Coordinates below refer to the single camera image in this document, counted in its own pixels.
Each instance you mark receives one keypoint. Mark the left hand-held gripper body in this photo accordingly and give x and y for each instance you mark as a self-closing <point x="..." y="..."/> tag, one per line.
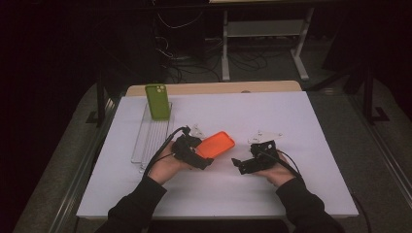
<point x="186" y="152"/>

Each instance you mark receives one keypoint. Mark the person's left hand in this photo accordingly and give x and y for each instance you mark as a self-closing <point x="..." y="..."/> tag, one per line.
<point x="165" y="168"/>

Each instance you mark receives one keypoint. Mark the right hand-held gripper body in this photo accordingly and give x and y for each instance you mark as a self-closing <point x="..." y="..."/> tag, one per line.
<point x="262" y="158"/>

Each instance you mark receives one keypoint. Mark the green phone case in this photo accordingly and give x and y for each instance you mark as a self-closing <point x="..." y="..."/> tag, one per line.
<point x="157" y="103"/>

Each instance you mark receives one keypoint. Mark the black metal stand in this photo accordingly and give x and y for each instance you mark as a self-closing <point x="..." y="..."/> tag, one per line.
<point x="368" y="100"/>
<point x="101" y="103"/>

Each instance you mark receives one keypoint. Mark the orange phone case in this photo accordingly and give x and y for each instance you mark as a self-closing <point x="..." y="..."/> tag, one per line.
<point x="217" y="144"/>

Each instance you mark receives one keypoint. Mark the person's right hand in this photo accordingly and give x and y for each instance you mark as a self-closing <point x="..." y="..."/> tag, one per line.
<point x="280" y="173"/>

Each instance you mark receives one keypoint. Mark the grey metal frame rail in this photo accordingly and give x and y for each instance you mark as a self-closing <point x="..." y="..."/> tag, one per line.
<point x="81" y="178"/>
<point x="382" y="155"/>

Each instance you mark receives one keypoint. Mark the clear plastic rack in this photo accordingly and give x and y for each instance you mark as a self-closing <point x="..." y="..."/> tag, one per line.
<point x="150" y="139"/>

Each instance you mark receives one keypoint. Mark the white metal desk frame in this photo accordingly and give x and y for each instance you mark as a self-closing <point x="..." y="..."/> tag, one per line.
<point x="265" y="28"/>

